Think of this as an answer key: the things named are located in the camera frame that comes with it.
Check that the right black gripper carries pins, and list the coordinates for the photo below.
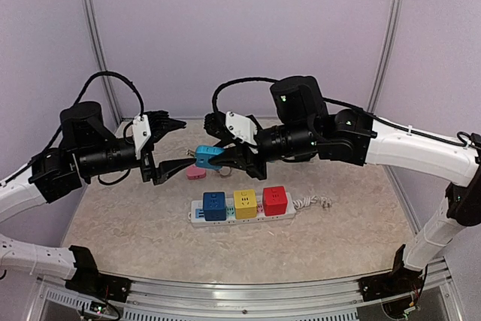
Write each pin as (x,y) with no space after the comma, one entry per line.
(238,157)

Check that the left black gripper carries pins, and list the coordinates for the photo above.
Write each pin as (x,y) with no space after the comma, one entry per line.
(165,168)

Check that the light blue adapter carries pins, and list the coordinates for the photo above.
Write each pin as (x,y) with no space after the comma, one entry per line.
(203,154)

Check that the yellow cube socket adapter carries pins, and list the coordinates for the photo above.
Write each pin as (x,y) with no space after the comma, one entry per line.
(245,204)

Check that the dark blue cube socket adapter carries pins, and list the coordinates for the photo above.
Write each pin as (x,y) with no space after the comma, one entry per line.
(214,206)

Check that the red cube socket adapter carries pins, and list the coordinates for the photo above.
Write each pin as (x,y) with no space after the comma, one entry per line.
(274,201)

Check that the white multicolour power strip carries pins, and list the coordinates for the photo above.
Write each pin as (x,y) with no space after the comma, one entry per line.
(197,218)

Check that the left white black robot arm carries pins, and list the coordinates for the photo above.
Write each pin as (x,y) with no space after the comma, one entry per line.
(82,148)

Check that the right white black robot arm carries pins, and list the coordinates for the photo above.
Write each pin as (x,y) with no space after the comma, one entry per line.
(354,136)

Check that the pink flat plug adapter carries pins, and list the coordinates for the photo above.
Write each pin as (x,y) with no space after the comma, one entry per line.
(194,173)

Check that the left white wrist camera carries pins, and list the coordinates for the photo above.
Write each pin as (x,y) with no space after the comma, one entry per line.
(141,133)

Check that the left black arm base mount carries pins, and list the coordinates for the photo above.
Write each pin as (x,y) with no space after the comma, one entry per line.
(97,285)

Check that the aluminium front frame rail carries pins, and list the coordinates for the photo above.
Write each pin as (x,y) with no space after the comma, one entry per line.
(334,299)

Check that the left aluminium corner post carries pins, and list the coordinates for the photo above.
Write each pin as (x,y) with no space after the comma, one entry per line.
(98,53)

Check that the aluminium corner post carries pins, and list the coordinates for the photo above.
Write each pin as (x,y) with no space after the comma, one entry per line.
(385,55)
(98,53)

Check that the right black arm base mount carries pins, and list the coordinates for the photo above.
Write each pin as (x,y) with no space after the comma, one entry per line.
(395,282)

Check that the right aluminium corner post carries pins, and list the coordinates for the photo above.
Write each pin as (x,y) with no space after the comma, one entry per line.
(385,55)

